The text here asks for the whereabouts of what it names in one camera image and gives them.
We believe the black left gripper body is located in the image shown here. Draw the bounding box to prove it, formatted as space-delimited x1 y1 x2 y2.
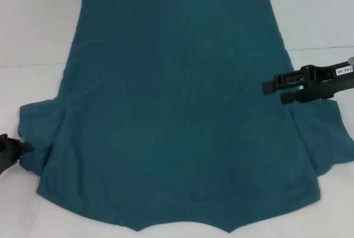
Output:
0 134 23 174

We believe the teal blue t-shirt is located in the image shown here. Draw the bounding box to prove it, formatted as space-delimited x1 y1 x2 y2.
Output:
18 0 354 234

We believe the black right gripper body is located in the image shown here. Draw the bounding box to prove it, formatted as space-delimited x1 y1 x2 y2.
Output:
300 60 354 104

